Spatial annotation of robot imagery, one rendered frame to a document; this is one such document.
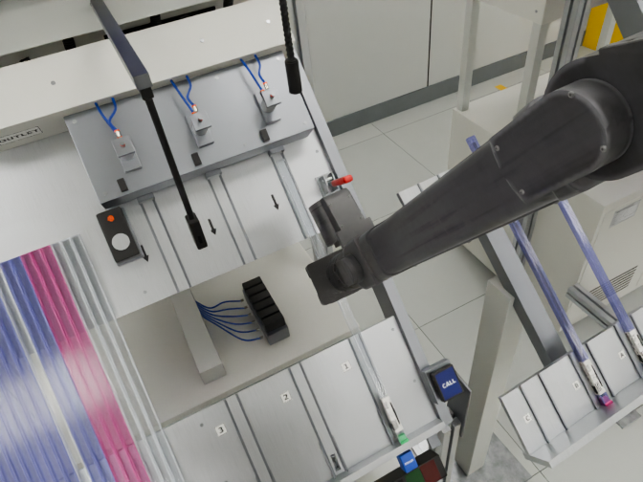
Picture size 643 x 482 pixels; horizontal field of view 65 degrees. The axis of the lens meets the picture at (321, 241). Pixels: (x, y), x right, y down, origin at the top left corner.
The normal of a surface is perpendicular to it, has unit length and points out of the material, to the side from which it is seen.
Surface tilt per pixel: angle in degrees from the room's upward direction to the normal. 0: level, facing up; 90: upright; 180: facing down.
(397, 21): 90
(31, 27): 90
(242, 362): 0
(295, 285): 0
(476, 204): 92
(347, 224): 35
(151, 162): 45
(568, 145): 91
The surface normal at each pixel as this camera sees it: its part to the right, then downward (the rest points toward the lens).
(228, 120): 0.25, -0.11
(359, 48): 0.45, 0.58
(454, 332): -0.10, -0.72
